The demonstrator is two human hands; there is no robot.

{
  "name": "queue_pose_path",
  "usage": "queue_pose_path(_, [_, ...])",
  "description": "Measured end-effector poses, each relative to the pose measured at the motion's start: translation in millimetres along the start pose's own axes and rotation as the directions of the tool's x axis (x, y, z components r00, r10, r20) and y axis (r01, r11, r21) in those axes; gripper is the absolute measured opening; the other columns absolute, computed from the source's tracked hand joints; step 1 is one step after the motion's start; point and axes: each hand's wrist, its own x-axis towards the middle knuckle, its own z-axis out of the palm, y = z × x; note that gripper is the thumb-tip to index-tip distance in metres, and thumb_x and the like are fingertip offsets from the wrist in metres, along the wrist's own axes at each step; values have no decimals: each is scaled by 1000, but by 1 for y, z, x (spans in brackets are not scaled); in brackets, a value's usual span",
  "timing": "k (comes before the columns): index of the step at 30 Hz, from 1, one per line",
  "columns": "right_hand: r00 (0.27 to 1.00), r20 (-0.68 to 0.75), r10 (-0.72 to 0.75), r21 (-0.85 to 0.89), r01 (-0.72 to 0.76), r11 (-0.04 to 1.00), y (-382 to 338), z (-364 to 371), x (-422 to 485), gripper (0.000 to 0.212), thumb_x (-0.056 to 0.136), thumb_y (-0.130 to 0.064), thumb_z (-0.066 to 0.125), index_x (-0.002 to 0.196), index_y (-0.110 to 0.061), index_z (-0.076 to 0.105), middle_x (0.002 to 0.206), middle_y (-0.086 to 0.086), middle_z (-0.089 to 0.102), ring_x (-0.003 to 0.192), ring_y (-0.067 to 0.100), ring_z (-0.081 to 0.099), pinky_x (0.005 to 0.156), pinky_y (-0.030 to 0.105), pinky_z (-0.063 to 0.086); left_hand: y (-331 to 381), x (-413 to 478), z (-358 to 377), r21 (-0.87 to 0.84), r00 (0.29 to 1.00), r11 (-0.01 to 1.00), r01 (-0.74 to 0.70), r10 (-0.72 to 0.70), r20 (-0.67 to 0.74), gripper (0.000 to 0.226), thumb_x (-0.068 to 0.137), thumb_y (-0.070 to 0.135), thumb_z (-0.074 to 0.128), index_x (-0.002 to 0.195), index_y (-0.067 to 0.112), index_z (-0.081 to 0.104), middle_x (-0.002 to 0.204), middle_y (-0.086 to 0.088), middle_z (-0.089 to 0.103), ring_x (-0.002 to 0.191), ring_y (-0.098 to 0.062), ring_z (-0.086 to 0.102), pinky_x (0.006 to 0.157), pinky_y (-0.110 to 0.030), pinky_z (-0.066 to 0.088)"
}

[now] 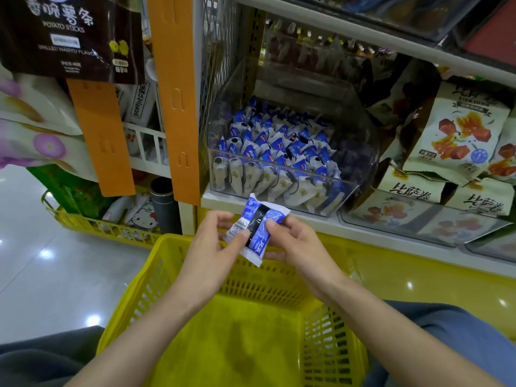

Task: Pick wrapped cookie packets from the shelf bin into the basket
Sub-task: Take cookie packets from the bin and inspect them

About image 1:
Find person's right hand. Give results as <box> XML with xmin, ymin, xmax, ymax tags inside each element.
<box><xmin>264</xmin><ymin>213</ymin><xmax>349</xmax><ymax>302</ymax></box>

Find person's left hand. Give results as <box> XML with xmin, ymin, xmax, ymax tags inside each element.
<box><xmin>171</xmin><ymin>209</ymin><xmax>251</xmax><ymax>310</ymax></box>

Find blue white snack packet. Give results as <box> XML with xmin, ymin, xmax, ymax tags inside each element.
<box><xmin>224</xmin><ymin>193</ymin><xmax>291</xmax><ymax>267</ymax></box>

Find yellow plastic shopping basket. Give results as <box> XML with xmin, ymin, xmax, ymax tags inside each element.
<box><xmin>97</xmin><ymin>233</ymin><xmax>370</xmax><ymax>387</ymax></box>

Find pile of blue snack packets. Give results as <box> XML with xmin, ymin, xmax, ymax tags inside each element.
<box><xmin>211</xmin><ymin>96</ymin><xmax>348</xmax><ymax>216</ymax></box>

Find person's right forearm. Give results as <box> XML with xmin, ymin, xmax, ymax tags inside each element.
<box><xmin>326</xmin><ymin>274</ymin><xmax>505</xmax><ymax>387</ymax></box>

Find person's left forearm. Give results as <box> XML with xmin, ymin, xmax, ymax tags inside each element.
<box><xmin>68</xmin><ymin>284</ymin><xmax>206</xmax><ymax>387</ymax></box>

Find yellow floor basket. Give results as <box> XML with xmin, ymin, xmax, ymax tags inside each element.
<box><xmin>42</xmin><ymin>189</ymin><xmax>162</xmax><ymax>248</ymax></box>

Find store shelf with yellow base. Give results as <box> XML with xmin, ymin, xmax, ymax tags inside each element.
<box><xmin>145</xmin><ymin>0</ymin><xmax>516</xmax><ymax>339</ymax></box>

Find green snack bags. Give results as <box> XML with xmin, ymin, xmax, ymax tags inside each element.
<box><xmin>28</xmin><ymin>163</ymin><xmax>114</xmax><ymax>218</ymax></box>

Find dark grey cylinder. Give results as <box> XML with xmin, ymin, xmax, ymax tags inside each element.
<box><xmin>149</xmin><ymin>176</ymin><xmax>182</xmax><ymax>235</ymax></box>

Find white cartoon print packet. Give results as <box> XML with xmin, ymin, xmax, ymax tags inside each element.
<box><xmin>105</xmin><ymin>196</ymin><xmax>161</xmax><ymax>231</ymax></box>

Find clear plastic bin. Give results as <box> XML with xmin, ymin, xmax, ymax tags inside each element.
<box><xmin>339</xmin><ymin>185</ymin><xmax>509</xmax><ymax>247</ymax></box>
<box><xmin>202</xmin><ymin>59</ymin><xmax>380</xmax><ymax>218</ymax></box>

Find orange hanging strip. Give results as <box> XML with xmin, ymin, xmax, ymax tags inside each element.
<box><xmin>67</xmin><ymin>78</ymin><xmax>137</xmax><ymax>197</ymax></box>

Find white card packet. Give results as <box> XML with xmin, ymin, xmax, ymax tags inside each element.
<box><xmin>121</xmin><ymin>80</ymin><xmax>158</xmax><ymax>127</ymax></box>

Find grey trousers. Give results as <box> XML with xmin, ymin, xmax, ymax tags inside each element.
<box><xmin>0</xmin><ymin>300</ymin><xmax>516</xmax><ymax>387</ymax></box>

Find row of fruit print bags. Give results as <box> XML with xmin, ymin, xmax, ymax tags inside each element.
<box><xmin>342</xmin><ymin>80</ymin><xmax>516</xmax><ymax>259</ymax></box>

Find row of small brown packets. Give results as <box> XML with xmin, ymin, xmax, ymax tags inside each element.
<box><xmin>262</xmin><ymin>20</ymin><xmax>388</xmax><ymax>77</ymax></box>

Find black potato stick bag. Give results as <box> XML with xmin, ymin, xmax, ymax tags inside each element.
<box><xmin>0</xmin><ymin>0</ymin><xmax>146</xmax><ymax>84</ymax></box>

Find red price sign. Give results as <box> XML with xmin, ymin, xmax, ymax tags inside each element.
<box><xmin>463</xmin><ymin>0</ymin><xmax>516</xmax><ymax>68</ymax></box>

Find white wire rack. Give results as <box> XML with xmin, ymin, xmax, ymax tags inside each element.
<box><xmin>125</xmin><ymin>122</ymin><xmax>172</xmax><ymax>178</ymax></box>

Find orange shelf post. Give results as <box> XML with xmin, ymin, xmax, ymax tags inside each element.
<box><xmin>147</xmin><ymin>0</ymin><xmax>203</xmax><ymax>206</ymax></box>

